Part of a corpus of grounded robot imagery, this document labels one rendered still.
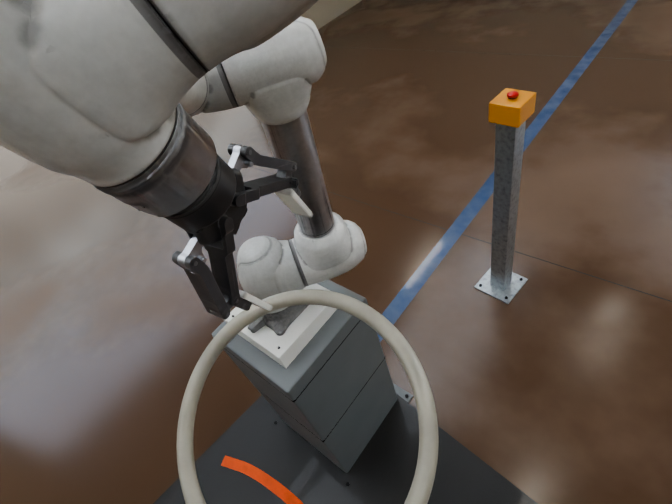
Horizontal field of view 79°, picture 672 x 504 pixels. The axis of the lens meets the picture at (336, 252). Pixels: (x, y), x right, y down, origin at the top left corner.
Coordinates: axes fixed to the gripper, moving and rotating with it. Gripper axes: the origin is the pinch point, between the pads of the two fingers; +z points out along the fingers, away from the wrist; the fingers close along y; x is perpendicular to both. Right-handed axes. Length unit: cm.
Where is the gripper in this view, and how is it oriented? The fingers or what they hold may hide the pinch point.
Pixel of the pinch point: (280, 255)
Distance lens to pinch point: 54.0
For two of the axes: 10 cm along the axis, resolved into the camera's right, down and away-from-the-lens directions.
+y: -3.7, 9.0, -2.3
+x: 8.7, 2.5, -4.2
